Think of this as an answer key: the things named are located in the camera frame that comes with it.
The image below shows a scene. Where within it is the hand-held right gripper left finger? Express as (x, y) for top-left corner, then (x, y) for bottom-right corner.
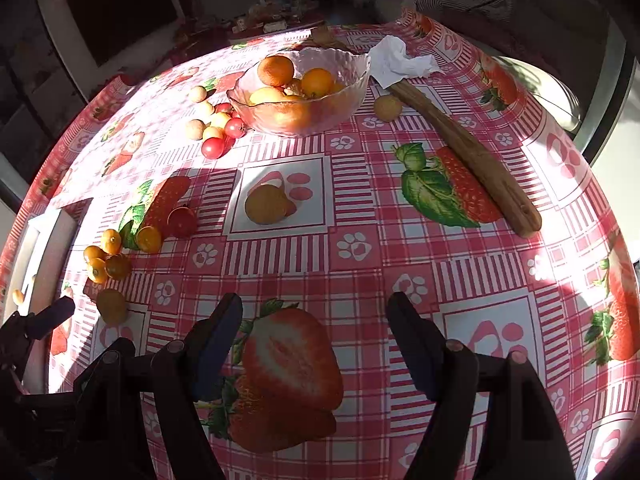
(55, 292), (244, 480)

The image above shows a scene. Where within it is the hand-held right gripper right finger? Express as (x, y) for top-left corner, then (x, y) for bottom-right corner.
(387, 292), (571, 480)

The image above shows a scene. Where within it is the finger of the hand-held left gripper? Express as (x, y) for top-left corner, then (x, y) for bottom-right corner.
(22, 296), (77, 342)

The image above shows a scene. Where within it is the dull yellow round fruit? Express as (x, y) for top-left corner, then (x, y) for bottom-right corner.
(96, 288), (128, 326)

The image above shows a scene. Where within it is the strawberry print plaid tablecloth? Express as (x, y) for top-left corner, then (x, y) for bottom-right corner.
(0, 21), (640, 480)

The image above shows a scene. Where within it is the large red tomato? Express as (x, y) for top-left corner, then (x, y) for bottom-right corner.
(167, 205), (199, 239)

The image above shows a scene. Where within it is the large round yellow loquat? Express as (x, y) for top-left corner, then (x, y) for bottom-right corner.
(244, 184), (289, 226)

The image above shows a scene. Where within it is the long wooden stick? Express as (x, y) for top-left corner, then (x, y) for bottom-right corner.
(310, 26), (543, 239)

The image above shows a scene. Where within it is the small round yellow loquat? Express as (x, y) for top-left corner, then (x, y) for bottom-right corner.
(374, 95), (404, 122)

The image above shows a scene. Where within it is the clear glass bowl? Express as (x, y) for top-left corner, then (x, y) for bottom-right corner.
(226, 47), (372, 137)

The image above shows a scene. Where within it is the pale yellow orange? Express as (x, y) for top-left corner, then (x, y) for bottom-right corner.
(248, 86), (288, 106)

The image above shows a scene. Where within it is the bright yellow orange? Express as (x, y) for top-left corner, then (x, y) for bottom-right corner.
(300, 68), (335, 99)

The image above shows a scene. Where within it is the orange with dark stem end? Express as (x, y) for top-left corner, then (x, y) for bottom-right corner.
(257, 55), (295, 88)

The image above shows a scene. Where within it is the crumpled white tissue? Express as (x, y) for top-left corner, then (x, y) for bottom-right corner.
(369, 35), (443, 92)

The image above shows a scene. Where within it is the white framed television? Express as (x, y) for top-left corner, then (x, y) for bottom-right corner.
(35, 0), (189, 92)

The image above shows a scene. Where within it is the pile of snack packages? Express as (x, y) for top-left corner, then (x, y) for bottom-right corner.
(231, 1), (323, 37)

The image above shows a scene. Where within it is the dark sofa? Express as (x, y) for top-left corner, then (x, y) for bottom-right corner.
(430, 0), (615, 93)

